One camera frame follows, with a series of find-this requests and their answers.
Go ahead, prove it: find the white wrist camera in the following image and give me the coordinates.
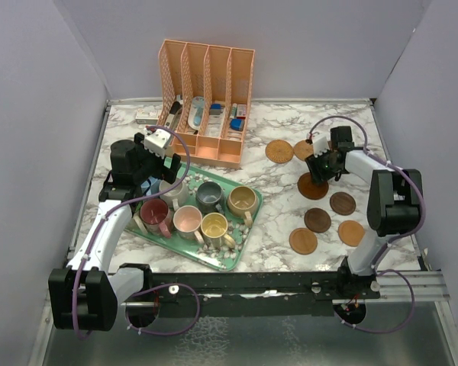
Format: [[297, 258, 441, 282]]
[[310, 134, 331, 157], [144, 127, 173, 158]]

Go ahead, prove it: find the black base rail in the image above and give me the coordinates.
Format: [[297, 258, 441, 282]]
[[116, 262, 382, 319]]

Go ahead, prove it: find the dark walnut coaster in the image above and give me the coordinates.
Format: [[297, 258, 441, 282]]
[[330, 191, 356, 216], [304, 207, 331, 233]]

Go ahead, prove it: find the brown wooden ringed coaster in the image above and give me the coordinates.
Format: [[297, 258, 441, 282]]
[[297, 172, 329, 201]]

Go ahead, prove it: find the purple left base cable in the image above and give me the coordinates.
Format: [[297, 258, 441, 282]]
[[124, 283, 202, 337]]

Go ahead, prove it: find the light blue mug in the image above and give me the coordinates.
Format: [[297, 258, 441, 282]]
[[141, 177, 160, 196]]

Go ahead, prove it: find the green floral tray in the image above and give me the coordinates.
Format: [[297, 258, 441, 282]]
[[125, 166, 251, 271]]

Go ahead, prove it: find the green mug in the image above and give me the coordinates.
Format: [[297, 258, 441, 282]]
[[124, 206, 148, 236]]

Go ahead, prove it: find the beige grey mug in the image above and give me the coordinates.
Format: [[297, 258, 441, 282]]
[[159, 178, 189, 211]]

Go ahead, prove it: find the white packaged item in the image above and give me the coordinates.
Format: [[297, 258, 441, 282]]
[[205, 101, 225, 137]]

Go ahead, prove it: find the yellow mug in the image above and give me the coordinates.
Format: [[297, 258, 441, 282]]
[[201, 213, 236, 249]]

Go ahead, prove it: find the orange plastic desk organizer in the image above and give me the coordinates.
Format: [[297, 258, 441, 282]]
[[158, 40, 255, 169]]

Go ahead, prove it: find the maroon red mug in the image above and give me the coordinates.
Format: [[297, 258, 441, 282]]
[[140, 198, 173, 239]]

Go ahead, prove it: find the pink mug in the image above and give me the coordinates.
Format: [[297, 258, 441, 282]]
[[173, 205, 205, 246]]

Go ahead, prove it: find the red white small box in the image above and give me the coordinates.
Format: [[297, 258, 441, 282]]
[[230, 103, 247, 119]]

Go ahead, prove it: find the light orange wooden coaster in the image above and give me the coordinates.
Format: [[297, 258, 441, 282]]
[[289, 228, 318, 255]]

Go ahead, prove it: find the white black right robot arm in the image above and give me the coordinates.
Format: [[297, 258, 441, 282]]
[[305, 126, 425, 298]]

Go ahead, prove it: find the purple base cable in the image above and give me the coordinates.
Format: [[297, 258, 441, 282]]
[[124, 283, 202, 337], [334, 268, 417, 335]]

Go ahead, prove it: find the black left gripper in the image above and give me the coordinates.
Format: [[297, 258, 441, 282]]
[[134, 133, 182, 184]]

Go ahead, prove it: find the tan brown mug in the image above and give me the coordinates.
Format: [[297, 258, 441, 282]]
[[227, 186, 259, 228]]

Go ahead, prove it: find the small white staples box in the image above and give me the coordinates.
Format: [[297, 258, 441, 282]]
[[134, 108, 161, 125]]

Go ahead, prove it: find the black white stapler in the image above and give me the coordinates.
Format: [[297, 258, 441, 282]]
[[164, 96, 183, 130]]

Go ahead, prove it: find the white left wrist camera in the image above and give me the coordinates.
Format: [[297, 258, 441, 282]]
[[144, 127, 173, 158]]

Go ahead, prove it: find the blue stamp box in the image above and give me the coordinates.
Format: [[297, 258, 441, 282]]
[[230, 118, 245, 132]]

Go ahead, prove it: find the dark grey blue mug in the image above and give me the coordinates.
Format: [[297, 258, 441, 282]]
[[195, 181, 224, 215]]

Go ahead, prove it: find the woven rattan coaster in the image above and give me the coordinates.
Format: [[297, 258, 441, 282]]
[[265, 140, 294, 164], [293, 140, 314, 161]]

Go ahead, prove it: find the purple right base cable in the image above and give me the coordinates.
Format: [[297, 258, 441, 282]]
[[334, 268, 417, 335]]

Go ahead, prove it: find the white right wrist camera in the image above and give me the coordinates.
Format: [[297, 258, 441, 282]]
[[310, 134, 331, 157]]

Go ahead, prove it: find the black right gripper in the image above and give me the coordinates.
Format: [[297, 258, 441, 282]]
[[305, 147, 340, 185]]

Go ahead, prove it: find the blue correction tape package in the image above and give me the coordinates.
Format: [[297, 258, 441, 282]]
[[187, 96, 205, 130]]

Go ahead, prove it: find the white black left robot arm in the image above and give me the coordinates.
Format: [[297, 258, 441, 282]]
[[48, 126, 184, 339]]

